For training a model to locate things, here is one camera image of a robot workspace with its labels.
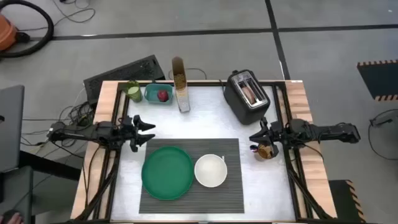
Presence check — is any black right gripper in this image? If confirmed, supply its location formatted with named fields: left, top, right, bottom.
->
left=248, top=116, right=292, bottom=149

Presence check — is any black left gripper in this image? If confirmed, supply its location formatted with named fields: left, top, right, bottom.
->
left=116, top=114, right=156, bottom=153

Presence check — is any toasted bagel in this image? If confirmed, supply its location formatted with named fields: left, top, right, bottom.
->
left=241, top=86, right=256, bottom=105

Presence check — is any brown utensil jar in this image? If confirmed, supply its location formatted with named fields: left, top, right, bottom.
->
left=254, top=144, right=279, bottom=161

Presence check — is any black toaster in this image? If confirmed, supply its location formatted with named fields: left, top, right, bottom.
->
left=223, top=69, right=271, bottom=126

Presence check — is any teal plastic basket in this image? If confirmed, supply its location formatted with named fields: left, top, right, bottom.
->
left=144, top=83, right=174, bottom=105

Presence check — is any green faceted cup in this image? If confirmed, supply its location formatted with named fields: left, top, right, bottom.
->
left=125, top=80, right=144, bottom=103

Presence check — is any red apple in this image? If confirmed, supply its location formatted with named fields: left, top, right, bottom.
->
left=157, top=89, right=170, bottom=103

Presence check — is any green round plate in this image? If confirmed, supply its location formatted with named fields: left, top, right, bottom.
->
left=141, top=146, right=195, bottom=201

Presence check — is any white bowl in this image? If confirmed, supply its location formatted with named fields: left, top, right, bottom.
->
left=194, top=154, right=228, bottom=189

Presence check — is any gray ribbed placemat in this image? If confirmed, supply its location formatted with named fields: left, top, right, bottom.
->
left=139, top=138, right=245, bottom=214

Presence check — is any black striped-edge floor mat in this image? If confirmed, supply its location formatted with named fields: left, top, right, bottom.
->
left=328, top=179, right=368, bottom=224
left=356, top=59, right=398, bottom=102

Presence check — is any gray desk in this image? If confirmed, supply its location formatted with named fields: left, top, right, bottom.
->
left=0, top=85, right=25, bottom=174

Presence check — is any orange vacuum cleaner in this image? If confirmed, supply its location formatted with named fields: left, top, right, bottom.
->
left=0, top=14, right=31, bottom=52

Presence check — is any black cable bundle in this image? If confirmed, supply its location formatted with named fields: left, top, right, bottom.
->
left=20, top=102, right=96, bottom=156

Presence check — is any black metal table frame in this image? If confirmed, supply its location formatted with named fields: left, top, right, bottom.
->
left=67, top=81, right=335, bottom=224

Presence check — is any black toaster power cable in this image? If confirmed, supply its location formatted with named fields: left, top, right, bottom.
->
left=168, top=67, right=208, bottom=81

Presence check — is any black device with cable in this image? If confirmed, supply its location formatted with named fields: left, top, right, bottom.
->
left=368, top=108, right=398, bottom=161

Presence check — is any thin black floor cable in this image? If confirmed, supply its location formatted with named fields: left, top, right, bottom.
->
left=51, top=0, right=96, bottom=24

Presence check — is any black vacuum hose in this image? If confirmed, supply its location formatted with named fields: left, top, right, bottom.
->
left=0, top=0, right=55, bottom=59

